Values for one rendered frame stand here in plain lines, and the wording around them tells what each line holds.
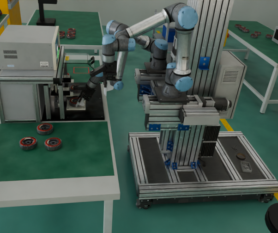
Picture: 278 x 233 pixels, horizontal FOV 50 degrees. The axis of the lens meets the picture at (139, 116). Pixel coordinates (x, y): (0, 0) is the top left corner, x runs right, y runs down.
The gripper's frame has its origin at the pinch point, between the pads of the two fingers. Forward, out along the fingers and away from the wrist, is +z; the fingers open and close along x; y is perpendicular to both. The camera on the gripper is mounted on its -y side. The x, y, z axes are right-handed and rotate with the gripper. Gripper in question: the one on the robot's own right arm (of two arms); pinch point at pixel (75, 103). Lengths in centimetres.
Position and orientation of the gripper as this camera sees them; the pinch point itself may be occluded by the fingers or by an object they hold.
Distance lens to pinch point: 252.2
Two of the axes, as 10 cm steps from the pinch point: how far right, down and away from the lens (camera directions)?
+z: -5.6, 7.2, 4.0
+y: 8.2, 4.4, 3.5
